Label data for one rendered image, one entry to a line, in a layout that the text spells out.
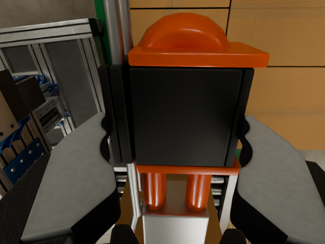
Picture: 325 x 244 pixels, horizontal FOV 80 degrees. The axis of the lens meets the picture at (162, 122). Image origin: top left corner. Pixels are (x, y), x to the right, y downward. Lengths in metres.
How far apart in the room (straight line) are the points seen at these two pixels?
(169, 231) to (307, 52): 0.85
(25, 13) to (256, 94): 1.39
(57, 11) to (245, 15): 1.09
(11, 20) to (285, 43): 1.51
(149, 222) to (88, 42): 1.07
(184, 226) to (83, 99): 1.18
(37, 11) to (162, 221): 1.47
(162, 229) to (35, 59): 1.24
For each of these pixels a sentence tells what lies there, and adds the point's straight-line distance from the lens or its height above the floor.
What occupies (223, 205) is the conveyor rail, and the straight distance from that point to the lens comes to 1.23.
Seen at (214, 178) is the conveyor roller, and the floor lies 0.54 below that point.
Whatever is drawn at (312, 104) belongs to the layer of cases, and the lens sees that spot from 1.05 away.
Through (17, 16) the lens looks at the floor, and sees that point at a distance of 1.62.
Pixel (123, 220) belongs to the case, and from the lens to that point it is 0.86.
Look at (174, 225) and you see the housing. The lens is 0.21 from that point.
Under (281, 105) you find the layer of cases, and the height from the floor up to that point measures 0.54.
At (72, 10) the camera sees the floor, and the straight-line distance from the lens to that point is 1.45.
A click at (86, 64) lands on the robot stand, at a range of 1.22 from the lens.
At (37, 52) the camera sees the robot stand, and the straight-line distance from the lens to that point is 1.33.
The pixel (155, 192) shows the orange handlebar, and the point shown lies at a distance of 0.18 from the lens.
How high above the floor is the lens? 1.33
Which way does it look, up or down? 61 degrees down
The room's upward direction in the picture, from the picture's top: 176 degrees counter-clockwise
